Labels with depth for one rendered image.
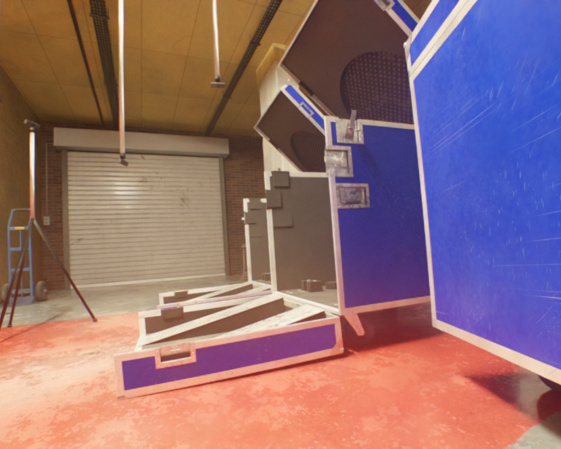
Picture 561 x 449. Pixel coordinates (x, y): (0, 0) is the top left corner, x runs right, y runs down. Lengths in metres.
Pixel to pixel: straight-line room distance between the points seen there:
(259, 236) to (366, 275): 1.89
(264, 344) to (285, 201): 1.17
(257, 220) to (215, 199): 4.22
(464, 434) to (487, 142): 0.63
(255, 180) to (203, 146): 1.42
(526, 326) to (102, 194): 6.96
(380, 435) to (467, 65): 0.86
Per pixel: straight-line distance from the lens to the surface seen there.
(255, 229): 3.10
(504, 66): 0.81
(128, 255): 7.02
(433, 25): 1.10
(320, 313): 1.37
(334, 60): 2.21
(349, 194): 1.36
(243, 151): 7.85
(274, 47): 4.95
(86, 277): 7.09
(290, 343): 1.23
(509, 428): 0.94
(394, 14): 1.86
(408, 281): 1.48
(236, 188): 7.57
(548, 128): 0.71
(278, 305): 1.83
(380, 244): 1.39
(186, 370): 1.18
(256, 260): 3.09
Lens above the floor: 0.42
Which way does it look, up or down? 3 degrees up
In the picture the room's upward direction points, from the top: 4 degrees counter-clockwise
